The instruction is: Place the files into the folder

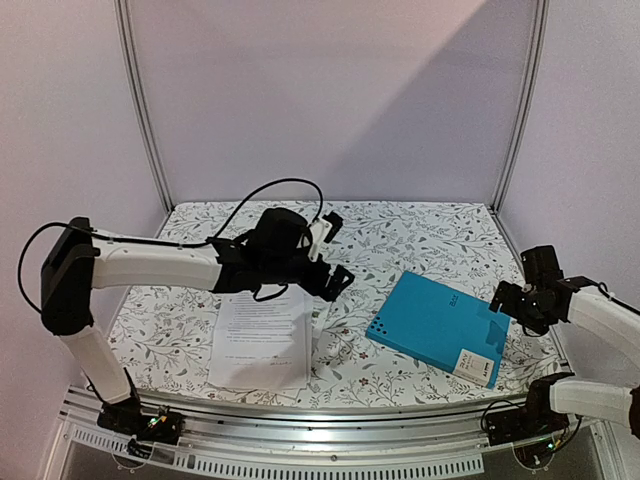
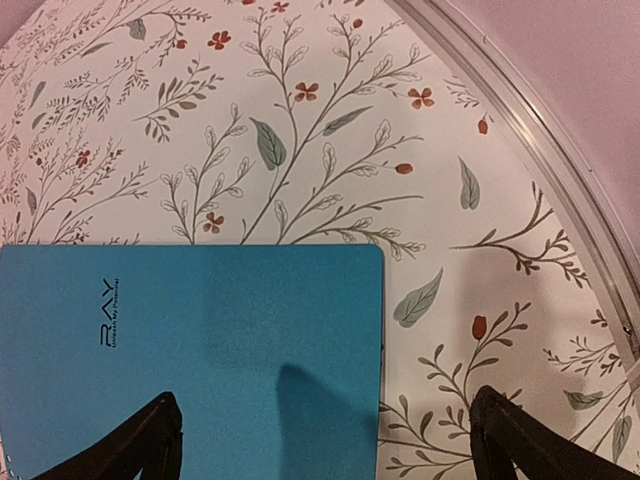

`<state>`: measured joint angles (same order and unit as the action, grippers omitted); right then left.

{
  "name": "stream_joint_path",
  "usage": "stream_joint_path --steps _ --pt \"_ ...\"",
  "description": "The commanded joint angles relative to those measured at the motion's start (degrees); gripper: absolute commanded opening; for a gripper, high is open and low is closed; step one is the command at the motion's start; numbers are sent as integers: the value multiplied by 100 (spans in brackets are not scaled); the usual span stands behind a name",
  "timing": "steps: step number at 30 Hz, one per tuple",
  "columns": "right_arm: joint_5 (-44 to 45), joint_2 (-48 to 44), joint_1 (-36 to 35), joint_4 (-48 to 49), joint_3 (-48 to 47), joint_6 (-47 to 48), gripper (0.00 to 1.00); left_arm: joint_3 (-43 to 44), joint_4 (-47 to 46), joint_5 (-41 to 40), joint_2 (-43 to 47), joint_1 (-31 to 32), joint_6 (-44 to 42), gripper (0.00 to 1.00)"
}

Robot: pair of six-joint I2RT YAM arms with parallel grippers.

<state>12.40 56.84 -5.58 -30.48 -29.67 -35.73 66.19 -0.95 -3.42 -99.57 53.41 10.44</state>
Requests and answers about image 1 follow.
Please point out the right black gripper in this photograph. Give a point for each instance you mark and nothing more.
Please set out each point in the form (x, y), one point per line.
(507, 298)

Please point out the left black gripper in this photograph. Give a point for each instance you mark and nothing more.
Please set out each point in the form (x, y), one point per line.
(334, 287)

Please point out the blue file folder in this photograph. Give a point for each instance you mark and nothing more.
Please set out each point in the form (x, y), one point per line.
(442, 327)

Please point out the printed paper sheet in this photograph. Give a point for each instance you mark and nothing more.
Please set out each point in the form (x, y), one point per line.
(262, 345)

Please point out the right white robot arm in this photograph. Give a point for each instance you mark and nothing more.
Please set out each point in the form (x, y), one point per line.
(595, 309)

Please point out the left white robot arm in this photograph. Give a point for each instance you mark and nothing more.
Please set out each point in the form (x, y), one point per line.
(83, 260)

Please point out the floral patterned table mat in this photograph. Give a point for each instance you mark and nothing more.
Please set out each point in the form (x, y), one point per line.
(163, 336)

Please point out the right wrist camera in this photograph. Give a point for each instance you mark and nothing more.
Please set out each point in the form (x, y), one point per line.
(540, 266)

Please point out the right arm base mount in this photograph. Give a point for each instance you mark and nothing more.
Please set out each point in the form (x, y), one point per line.
(505, 422)

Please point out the aluminium front rail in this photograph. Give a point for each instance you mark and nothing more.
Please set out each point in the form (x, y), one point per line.
(368, 428)

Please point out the right aluminium frame post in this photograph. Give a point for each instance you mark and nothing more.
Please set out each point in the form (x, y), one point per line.
(525, 100)

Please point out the aluminium frame post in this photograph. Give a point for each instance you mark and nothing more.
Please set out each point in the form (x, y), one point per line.
(525, 100)
(133, 73)

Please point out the perforated white cable tray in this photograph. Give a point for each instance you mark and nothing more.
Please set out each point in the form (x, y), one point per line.
(95, 455)

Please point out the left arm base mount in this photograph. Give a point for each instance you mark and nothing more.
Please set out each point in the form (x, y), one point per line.
(127, 417)

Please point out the left aluminium frame post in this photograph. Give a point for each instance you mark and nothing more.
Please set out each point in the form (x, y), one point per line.
(133, 73)

